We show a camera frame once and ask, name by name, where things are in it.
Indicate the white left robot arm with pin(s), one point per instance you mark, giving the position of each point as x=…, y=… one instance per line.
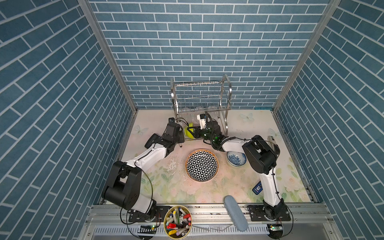
x=123, y=185

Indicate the blue floral white bowl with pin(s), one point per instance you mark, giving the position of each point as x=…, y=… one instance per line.
x=236, y=159

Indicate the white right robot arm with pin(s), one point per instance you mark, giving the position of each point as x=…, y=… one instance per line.
x=260, y=155

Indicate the aluminium corner frame post right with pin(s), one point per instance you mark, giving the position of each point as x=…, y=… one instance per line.
x=318, y=30

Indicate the blue card device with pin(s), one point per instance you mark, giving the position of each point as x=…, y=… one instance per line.
x=258, y=188

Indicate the steel two-tier dish rack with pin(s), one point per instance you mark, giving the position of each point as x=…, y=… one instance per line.
x=193, y=98

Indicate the lime green small bowl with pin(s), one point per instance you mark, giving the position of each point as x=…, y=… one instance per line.
x=189, y=131

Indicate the grey blue oval case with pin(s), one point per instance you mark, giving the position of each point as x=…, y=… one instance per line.
x=235, y=213

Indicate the aluminium corner frame post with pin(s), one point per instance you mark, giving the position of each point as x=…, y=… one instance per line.
x=92, y=20
x=318, y=30

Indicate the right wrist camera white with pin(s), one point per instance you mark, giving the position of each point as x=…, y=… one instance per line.
x=202, y=118

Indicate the yellow tin pen holder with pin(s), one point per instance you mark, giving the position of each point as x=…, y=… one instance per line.
x=178, y=222

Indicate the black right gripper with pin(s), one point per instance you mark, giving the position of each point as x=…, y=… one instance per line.
x=197, y=133

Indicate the white patterned large bowl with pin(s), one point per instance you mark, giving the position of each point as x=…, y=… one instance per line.
x=202, y=165

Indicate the black desk calculator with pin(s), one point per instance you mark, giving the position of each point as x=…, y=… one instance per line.
x=152, y=140

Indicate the aluminium corner frame post left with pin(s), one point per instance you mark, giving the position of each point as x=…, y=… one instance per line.
x=92, y=20

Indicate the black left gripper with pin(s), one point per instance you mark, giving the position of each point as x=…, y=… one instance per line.
x=180, y=133

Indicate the aluminium front rail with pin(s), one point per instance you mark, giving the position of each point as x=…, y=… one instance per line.
x=307, y=221

